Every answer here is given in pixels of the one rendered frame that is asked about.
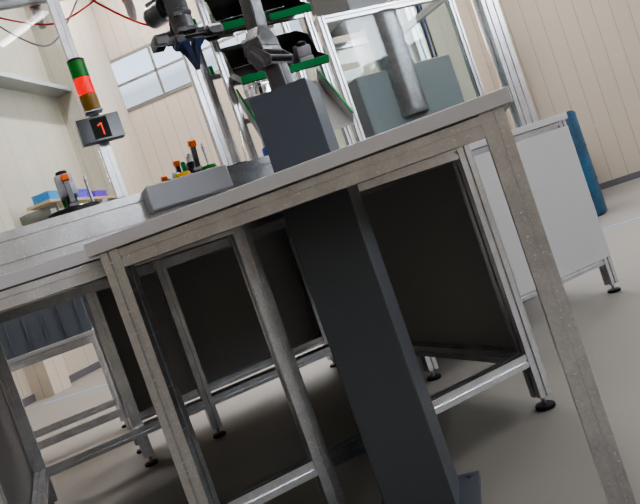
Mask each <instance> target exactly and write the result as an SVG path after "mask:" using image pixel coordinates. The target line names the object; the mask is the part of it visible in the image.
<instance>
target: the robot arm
mask: <svg viewBox="0 0 640 504"><path fill-rule="evenodd" d="M239 2H240V6H241V10H242V13H243V17H244V21H245V24H246V28H247V34H246V38H245V40H242V41H241V45H242V47H243V50H244V57H245V58H247V60H248V62H249V63H250V64H252V65H253V66H254V68H255V69H256V70H257V72H260V71H265V74H266V77H267V80H268V83H269V86H270V89H271V90H274V89H276V88H279V87H281V86H284V85H286V84H289V83H291V82H293V78H292V75H291V73H290V70H289V67H288V66H290V65H292V64H293V63H294V59H293V54H291V53H289V52H287V51H285V50H283V49H281V47H280V44H279V42H278V40H277V37H276V36H275V35H274V33H273V32H272V31H271V30H270V28H269V27H268V25H267V22H266V19H265V15H264V11H263V7H262V4H261V0H239ZM145 7H146V9H145V10H144V12H143V19H144V21H145V22H146V24H147V25H148V26H149V27H151V28H153V29H158V28H160V27H161V26H162V25H164V24H165V23H166V22H167V21H169V26H170V31H167V32H165V33H161V34H157V35H154V36H153V38H152V40H151V43H150V47H151V50H152V53H154V54H155V53H159V52H164V51H165V49H166V46H167V47H170V46H172V47H173V49H174V50H175V52H181V53H182V54H184V55H185V56H186V57H187V59H188V60H189V61H190V62H191V64H192V65H193V66H194V68H195V69H196V70H199V69H200V51H201V46H202V44H203V42H204V40H206V41H208V42H212V41H216V40H219V39H220V38H221V37H222V35H223V33H224V32H225V31H224V28H223V25H222V24H220V23H219V22H218V23H213V24H208V25H206V27H205V29H204V30H201V31H197V30H196V29H197V26H196V24H194V22H193V19H192V16H191V13H192V12H191V9H189V8H188V5H187V2H186V0H151V1H149V2H147V3H146V4H145ZM190 41H191V44H192V45H191V44H190Z"/></svg>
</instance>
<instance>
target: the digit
mask: <svg viewBox="0 0 640 504"><path fill-rule="evenodd" d="M89 122H90V125H91V128H92V130H93V133H94V136H95V139H96V140H97V139H101V138H105V137H109V136H113V135H112V133H111V130H110V127H109V124H108V121H107V119H106V116H102V117H98V118H93V119H89Z"/></svg>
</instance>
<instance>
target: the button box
mask: <svg viewBox="0 0 640 504"><path fill-rule="evenodd" d="M231 187H233V183H232V180H231V178H230V175H229V172H228V169H227V166H226V164H222V165H220V166H215V167H212V168H208V169H206V170H202V171H199V172H195V173H191V174H187V175H184V176H181V177H178V178H175V179H171V180H168V181H164V182H161V183H157V184H154V185H150V186H146V187H145V189H144V190H143V192H142V194H143V197H144V200H145V203H146V206H147V208H148V211H149V214H153V213H157V212H160V211H163V210H166V209H170V208H173V207H176V206H180V205H183V204H186V203H189V202H193V201H196V200H199V199H202V198H206V197H209V196H212V195H216V194H219V193H222V192H225V191H227V190H229V189H230V188H231Z"/></svg>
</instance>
